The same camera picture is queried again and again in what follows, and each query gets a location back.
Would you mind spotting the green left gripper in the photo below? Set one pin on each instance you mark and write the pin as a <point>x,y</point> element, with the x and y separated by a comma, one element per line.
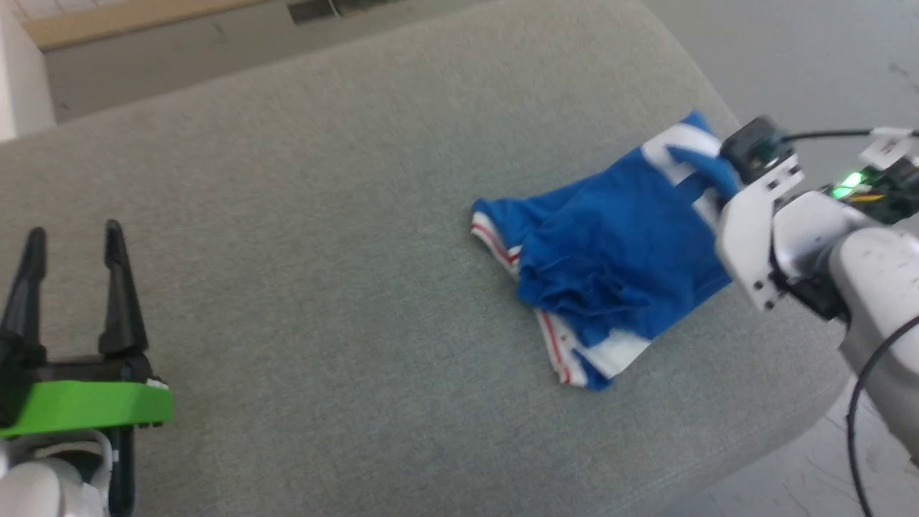
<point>86,406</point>

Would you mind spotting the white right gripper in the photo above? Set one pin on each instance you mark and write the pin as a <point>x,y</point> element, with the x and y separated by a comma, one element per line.
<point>754,237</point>

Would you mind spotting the white square pillar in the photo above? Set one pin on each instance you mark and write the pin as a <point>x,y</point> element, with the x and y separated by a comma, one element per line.
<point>21,86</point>

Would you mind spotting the large black floor mat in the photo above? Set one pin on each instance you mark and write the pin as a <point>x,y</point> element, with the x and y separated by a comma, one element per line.
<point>366,6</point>

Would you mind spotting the blue and white sports garment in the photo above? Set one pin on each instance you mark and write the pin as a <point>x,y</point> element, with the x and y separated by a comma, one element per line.
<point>617,251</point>

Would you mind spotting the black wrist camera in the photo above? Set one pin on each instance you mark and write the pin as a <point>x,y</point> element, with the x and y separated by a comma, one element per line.
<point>754,147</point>
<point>10,391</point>

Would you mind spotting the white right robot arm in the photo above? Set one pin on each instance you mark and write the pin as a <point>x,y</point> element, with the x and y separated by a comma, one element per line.
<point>883,287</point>

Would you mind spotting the grey fabric sofa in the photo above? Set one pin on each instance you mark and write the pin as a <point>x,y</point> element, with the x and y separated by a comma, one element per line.
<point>323,251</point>

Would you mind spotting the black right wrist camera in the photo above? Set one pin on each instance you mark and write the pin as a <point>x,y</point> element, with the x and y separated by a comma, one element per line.
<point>754,147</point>

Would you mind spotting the small black floor mat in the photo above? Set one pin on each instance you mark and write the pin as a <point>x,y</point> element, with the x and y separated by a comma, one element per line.
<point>312,10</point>

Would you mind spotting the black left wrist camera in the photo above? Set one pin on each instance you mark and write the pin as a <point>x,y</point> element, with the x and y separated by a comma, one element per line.
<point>10,391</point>

